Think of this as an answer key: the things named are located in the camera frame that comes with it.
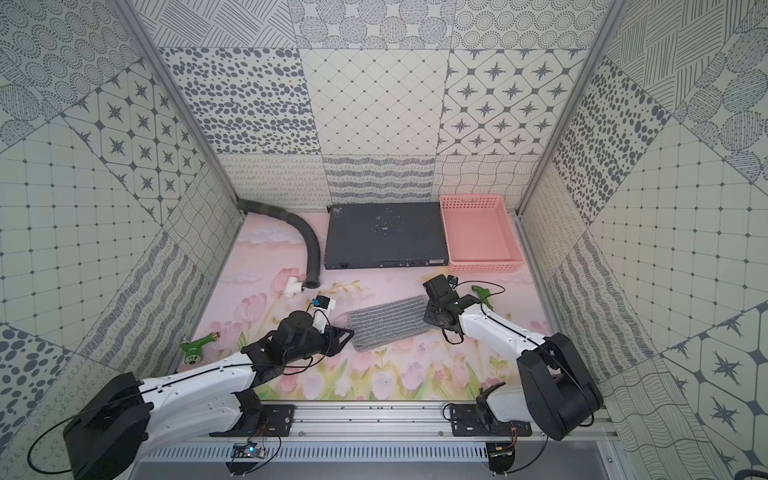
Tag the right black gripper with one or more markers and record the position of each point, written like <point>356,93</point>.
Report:
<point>428,315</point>

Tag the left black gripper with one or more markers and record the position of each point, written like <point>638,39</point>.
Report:
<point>330,341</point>

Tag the grey striped square dishcloth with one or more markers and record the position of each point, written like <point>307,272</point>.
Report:
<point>387,323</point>

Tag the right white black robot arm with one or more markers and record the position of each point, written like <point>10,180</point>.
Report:
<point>557,392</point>

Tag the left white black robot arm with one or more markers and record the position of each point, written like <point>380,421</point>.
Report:
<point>131,418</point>

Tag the right green pipe fitting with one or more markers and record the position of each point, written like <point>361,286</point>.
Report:
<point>484,294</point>

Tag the green pipe fitting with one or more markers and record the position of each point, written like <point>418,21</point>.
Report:
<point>484,294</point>
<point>193,350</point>

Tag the white pipe fitting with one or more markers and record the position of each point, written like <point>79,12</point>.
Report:
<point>293,287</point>

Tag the pink plastic basket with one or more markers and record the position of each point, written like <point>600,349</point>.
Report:
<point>479,234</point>

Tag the black flat metal box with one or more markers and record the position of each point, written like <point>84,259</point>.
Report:
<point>385,235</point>

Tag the floral pink table mat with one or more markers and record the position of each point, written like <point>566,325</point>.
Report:
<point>394,355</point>

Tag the green circuit board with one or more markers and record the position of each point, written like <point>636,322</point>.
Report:
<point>248,451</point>

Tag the left green pipe fitting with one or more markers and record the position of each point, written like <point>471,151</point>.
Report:
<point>193,350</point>

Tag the right small black controller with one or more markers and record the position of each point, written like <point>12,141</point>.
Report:
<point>500,456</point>

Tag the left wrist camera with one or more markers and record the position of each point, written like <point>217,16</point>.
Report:
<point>321,307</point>

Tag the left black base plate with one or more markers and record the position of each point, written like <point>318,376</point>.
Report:
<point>264,420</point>

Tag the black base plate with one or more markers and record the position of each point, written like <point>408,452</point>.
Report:
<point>264,420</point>
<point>479,419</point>

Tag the aluminium rail frame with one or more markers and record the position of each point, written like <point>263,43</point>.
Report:
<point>373,421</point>

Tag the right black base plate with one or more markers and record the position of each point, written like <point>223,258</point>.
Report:
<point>479,419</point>

